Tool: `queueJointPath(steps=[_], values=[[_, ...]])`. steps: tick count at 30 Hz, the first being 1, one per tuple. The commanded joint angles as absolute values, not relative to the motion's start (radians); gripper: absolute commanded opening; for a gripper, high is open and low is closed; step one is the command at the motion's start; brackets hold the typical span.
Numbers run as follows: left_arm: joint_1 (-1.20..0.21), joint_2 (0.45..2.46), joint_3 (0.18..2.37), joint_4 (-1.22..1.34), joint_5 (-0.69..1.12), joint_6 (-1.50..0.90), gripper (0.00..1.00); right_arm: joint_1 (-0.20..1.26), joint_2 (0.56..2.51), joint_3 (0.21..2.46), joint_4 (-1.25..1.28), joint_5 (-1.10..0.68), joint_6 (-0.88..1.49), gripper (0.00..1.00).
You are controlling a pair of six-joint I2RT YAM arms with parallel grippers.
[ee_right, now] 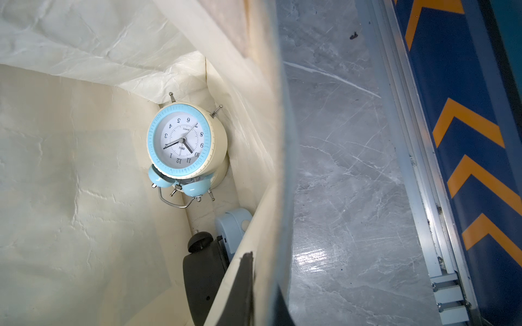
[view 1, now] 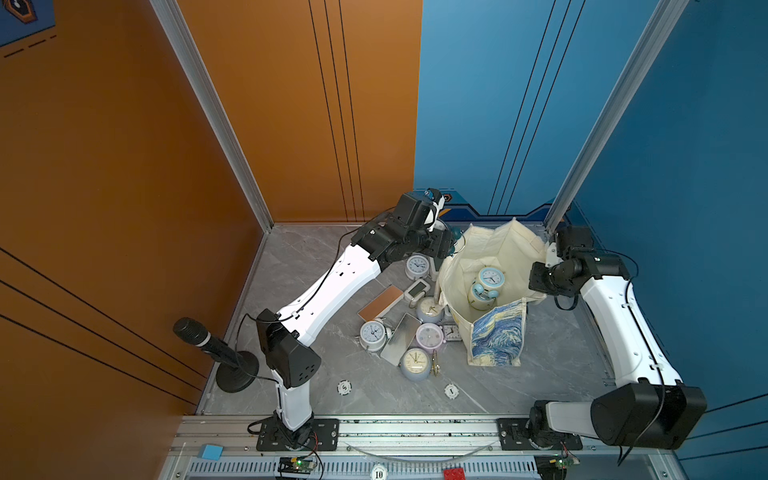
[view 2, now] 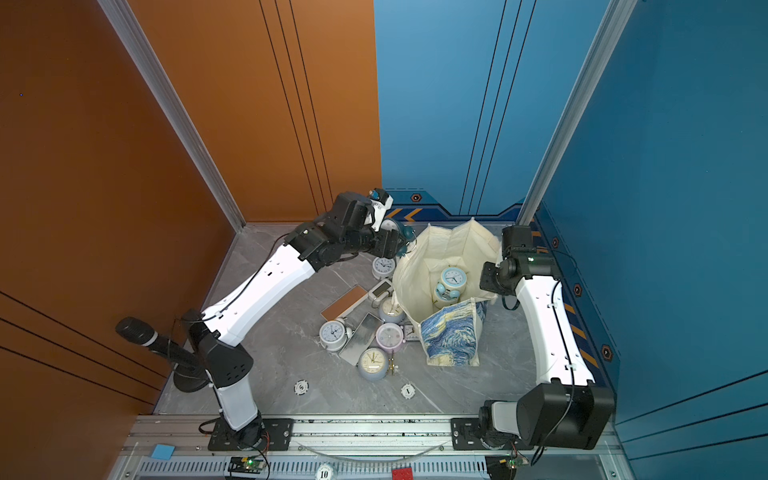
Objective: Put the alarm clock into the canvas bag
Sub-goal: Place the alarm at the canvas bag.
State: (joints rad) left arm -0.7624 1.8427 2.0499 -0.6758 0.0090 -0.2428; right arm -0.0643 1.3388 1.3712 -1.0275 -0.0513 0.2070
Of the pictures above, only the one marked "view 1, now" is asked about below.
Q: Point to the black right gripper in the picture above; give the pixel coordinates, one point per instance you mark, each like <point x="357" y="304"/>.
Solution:
<point x="535" y="278"/>

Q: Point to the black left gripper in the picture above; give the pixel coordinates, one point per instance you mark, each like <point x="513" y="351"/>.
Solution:
<point x="439" y="243"/>

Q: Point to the white round alarm clock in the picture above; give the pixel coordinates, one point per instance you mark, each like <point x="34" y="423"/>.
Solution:
<point x="417" y="267"/>

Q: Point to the cream canvas bag blue print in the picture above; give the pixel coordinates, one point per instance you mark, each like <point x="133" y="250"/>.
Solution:
<point x="496" y="337"/>

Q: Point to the cream blue-rim alarm clock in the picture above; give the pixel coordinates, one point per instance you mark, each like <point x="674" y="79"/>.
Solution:
<point x="490" y="281"/>

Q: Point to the white twin-bell alarm clock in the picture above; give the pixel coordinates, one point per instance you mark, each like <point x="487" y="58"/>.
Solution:
<point x="374" y="335"/>

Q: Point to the dark teal triangular clock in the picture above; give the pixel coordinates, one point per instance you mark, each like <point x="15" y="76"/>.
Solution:
<point x="455" y="235"/>

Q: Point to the light blue round clock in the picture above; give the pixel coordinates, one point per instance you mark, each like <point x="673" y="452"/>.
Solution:
<point x="480" y="298"/>

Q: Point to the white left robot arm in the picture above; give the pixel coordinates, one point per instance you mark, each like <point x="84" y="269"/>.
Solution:
<point x="411" y="227"/>

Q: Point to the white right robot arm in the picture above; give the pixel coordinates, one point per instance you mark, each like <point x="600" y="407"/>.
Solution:
<point x="651" y="406"/>

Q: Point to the tilted white digital clock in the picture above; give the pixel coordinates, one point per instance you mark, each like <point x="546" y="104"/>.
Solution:
<point x="416" y="291"/>

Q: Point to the small white digital clock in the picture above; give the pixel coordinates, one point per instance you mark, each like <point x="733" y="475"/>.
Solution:
<point x="445" y="312"/>

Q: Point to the small black square clock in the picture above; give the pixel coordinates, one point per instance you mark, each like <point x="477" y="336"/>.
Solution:
<point x="451" y="333"/>

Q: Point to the pink round alarm clock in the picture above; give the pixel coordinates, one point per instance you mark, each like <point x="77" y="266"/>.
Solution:
<point x="430" y="337"/>

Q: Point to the grey rectangular flat clock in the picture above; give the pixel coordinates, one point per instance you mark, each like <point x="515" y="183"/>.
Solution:
<point x="402" y="337"/>

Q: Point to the blue beige-face alarm clock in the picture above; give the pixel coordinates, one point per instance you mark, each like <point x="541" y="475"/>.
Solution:
<point x="416" y="364"/>

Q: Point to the right white round marker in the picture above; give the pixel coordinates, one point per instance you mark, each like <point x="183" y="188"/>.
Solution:
<point x="451" y="391"/>

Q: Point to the white round marker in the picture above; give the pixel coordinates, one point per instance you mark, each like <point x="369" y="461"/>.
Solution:
<point x="451" y="391"/>
<point x="344" y="387"/>

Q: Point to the left white round marker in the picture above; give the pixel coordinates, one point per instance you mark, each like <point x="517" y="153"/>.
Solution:
<point x="344" y="387"/>

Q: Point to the red block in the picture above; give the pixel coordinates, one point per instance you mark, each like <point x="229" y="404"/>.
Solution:
<point x="455" y="473"/>

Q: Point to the white number ten tag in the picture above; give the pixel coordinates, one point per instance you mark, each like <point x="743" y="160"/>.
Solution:
<point x="379" y="472"/>

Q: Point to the black microphone on stand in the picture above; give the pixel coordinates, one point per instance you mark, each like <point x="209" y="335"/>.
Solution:
<point x="236" y="370"/>

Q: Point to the green circuit board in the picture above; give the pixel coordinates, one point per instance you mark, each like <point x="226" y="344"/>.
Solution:
<point x="296" y="467"/>

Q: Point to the blue sticky pad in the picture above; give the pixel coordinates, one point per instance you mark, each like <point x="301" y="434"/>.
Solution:
<point x="211" y="452"/>

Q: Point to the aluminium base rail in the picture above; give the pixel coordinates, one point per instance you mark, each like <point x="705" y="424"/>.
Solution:
<point x="410" y="446"/>

